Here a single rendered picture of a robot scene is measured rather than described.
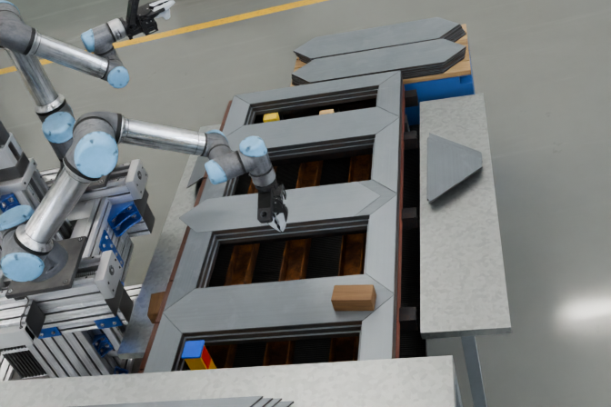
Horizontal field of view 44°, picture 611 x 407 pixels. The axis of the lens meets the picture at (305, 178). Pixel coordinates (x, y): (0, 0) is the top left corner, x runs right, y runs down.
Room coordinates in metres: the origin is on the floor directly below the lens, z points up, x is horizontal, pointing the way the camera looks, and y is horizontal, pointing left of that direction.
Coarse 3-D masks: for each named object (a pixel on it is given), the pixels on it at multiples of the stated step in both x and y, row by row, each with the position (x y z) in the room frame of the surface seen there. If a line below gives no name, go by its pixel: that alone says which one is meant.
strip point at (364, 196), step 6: (360, 186) 2.02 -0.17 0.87; (360, 192) 1.99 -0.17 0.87; (366, 192) 1.98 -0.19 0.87; (372, 192) 1.97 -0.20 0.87; (360, 198) 1.95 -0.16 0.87; (366, 198) 1.94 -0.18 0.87; (372, 198) 1.94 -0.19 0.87; (354, 204) 1.93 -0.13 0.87; (360, 204) 1.92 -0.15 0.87; (366, 204) 1.91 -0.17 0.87; (354, 210) 1.91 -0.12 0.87; (360, 210) 1.90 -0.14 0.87
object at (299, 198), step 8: (296, 192) 2.10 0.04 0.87; (304, 192) 2.08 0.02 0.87; (288, 200) 2.07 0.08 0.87; (296, 200) 2.05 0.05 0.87; (304, 200) 2.04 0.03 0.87; (288, 208) 2.02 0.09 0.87; (296, 208) 2.01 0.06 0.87; (304, 208) 2.00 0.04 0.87; (288, 216) 1.98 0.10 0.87; (296, 216) 1.97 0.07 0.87; (304, 216) 1.96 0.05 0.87
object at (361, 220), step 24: (312, 96) 2.69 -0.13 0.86; (336, 96) 2.65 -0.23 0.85; (360, 96) 2.62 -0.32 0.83; (312, 144) 2.36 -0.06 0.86; (336, 144) 2.33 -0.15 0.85; (360, 144) 2.30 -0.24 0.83; (384, 192) 1.95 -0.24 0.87; (360, 216) 1.87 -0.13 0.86; (216, 240) 2.02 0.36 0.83; (240, 240) 1.99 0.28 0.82; (192, 336) 1.60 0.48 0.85; (216, 336) 1.57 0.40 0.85; (240, 336) 1.55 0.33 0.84; (264, 336) 1.53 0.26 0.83; (288, 336) 1.50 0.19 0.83; (312, 336) 1.47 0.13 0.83; (336, 336) 1.45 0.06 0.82; (360, 336) 1.40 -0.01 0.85
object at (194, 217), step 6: (198, 204) 2.20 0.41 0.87; (204, 204) 2.19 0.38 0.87; (192, 210) 2.18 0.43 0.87; (198, 210) 2.17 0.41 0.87; (192, 216) 2.15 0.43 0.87; (198, 216) 2.14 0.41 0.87; (186, 222) 2.13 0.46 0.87; (192, 222) 2.12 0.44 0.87; (198, 222) 2.11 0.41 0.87; (192, 228) 2.08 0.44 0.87
